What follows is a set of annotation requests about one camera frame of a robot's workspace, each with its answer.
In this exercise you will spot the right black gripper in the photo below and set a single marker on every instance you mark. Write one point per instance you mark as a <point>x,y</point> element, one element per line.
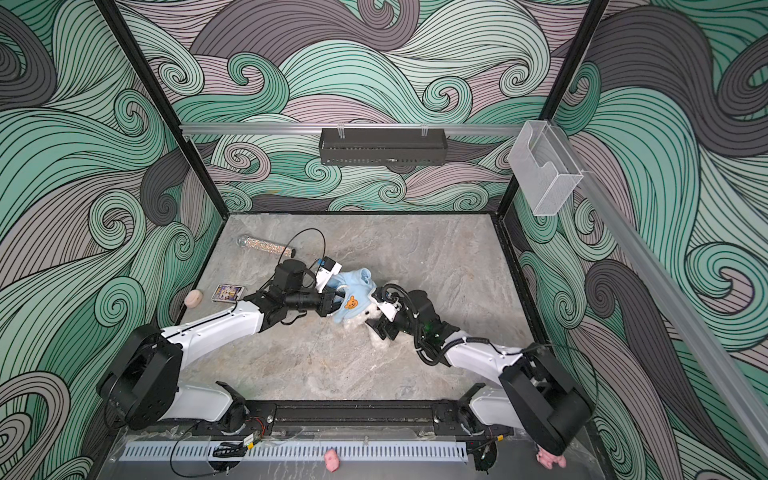
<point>383,328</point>

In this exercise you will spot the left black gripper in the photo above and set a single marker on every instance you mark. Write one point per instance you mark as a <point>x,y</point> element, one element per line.
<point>327,302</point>

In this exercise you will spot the white teddy bear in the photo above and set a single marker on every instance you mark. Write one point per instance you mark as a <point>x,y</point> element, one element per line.
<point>373,321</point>

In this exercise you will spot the light blue fleece hoodie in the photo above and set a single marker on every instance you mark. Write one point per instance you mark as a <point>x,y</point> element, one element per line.
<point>355,288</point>

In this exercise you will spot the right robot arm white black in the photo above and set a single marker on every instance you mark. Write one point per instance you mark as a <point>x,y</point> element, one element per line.
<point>528,387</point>

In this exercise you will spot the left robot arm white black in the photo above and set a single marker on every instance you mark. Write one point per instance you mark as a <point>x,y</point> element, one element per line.
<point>142,383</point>

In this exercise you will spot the small colourful card pack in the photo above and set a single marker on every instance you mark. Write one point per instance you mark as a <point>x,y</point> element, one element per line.
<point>227,293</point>

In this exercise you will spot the glass tube with sprinkles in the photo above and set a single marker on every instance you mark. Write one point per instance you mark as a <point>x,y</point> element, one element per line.
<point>247,241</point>

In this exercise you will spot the pink round ball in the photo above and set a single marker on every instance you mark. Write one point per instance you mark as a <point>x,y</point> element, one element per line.
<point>193,299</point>

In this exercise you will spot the small pink toy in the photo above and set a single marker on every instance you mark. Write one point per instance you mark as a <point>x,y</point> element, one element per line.
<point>332,460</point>

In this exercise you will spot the pink plush pig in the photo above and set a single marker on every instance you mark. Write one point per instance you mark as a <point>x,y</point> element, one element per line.
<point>549,460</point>

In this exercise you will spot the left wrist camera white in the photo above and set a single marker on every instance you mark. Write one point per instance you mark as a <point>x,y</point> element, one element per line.
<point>327,268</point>

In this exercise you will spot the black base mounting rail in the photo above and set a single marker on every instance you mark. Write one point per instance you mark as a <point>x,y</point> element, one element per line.
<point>446,417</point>

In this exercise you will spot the black wall tray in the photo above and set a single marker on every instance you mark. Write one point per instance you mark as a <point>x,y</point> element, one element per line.
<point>367,147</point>

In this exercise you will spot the white slotted cable duct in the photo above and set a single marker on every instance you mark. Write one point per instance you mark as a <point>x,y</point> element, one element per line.
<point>302,451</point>

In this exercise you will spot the clear plastic wall bin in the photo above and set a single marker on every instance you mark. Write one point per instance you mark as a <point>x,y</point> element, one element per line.
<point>544,164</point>

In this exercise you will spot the aluminium rail back wall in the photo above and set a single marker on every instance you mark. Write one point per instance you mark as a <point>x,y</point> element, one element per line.
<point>268,128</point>

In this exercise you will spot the aluminium rail wall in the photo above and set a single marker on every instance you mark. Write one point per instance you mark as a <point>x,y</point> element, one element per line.
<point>268,128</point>
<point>743,401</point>

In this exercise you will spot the aluminium rail right wall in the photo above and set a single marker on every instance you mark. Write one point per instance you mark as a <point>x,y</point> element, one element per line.
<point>743,401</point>

